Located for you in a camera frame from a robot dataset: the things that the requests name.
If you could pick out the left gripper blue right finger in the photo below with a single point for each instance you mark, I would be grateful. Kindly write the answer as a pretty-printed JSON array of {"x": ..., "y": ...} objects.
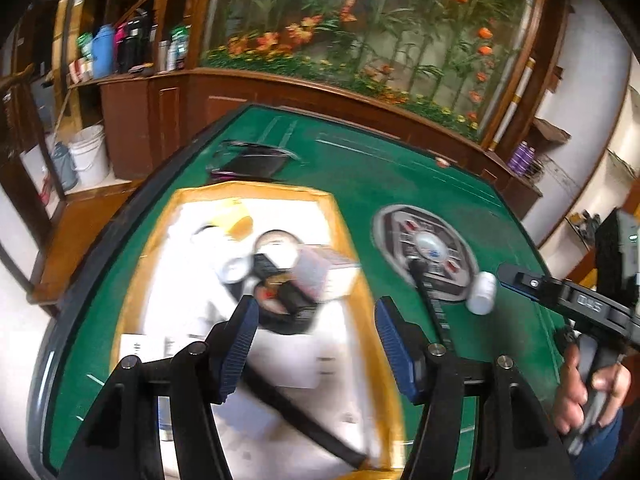
[{"x": 405, "y": 347}]

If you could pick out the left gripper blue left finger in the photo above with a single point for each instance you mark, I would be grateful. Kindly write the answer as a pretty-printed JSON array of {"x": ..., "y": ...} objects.
[{"x": 228, "y": 346}]

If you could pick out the white medicine plaster box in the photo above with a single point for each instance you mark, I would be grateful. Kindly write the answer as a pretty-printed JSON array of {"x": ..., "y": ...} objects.
[{"x": 323, "y": 274}]

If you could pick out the right hand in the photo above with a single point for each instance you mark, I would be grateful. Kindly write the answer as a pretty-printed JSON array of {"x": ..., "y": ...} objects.
[{"x": 571, "y": 395}]

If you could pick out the black electrical tape roll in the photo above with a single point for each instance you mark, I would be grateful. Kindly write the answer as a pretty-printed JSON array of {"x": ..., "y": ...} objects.
[{"x": 280, "y": 284}]

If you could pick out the black pen with cap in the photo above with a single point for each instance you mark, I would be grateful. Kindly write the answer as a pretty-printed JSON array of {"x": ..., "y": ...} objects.
[{"x": 433, "y": 308}]

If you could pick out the small white round container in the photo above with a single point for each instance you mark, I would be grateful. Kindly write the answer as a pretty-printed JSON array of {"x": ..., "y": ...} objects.
[{"x": 482, "y": 294}]

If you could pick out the yellow storage box tray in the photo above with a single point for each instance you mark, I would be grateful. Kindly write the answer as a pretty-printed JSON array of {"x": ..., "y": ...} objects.
[{"x": 194, "y": 267}]

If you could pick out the mahjong table centre control panel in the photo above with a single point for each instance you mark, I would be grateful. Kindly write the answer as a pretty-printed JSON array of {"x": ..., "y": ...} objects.
[{"x": 403, "y": 232}]

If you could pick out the purple bottles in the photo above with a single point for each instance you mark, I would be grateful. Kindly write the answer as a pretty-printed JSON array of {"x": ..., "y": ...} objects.
[{"x": 521, "y": 159}]

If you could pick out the black tray on table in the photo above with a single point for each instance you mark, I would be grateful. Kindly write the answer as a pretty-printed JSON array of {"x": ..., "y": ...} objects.
[{"x": 248, "y": 161}]

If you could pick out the red white small cap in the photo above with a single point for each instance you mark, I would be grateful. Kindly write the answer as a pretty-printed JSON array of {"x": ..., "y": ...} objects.
[{"x": 441, "y": 162}]

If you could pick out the dark wooden chair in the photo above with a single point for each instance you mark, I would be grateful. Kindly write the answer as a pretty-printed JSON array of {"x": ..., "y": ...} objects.
[{"x": 64, "y": 235}]

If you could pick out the white plastic bucket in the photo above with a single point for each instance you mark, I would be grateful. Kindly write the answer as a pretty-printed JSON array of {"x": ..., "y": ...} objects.
[{"x": 89, "y": 154}]

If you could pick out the wooden cabinet counter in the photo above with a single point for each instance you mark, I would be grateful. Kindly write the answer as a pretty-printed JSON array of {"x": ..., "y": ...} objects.
[{"x": 147, "y": 119}]

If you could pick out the black thermos flask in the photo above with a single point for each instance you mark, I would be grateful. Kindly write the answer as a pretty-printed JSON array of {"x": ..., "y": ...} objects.
[{"x": 132, "y": 41}]

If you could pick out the artificial flower display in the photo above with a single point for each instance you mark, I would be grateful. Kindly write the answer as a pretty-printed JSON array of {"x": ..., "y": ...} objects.
[{"x": 445, "y": 60}]

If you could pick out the blue thermos jug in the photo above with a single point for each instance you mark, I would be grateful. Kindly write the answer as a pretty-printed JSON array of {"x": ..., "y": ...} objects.
[{"x": 103, "y": 45}]

